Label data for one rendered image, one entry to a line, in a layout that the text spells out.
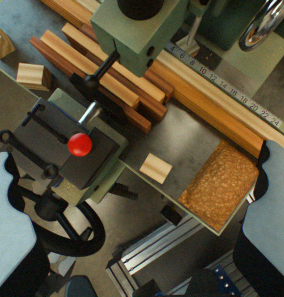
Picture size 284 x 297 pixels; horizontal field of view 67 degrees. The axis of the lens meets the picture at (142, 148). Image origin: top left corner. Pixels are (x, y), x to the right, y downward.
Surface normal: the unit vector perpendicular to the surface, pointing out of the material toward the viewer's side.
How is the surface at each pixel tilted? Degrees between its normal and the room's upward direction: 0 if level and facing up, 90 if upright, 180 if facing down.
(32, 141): 0
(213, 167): 41
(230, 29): 90
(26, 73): 0
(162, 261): 0
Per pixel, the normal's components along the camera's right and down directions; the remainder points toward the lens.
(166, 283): -0.02, -0.07
